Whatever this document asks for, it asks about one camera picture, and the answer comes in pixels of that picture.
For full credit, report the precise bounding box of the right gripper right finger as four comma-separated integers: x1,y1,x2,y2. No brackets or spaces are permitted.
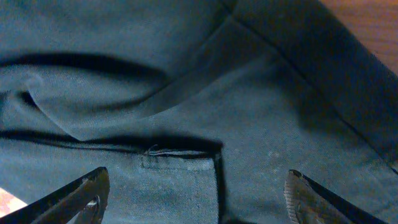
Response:
284,169,387,224

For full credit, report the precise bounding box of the black t-shirt with logo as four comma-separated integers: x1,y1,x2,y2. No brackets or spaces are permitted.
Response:
1,0,397,223

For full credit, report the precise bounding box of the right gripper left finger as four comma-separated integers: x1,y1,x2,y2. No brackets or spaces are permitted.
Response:
1,167,110,224

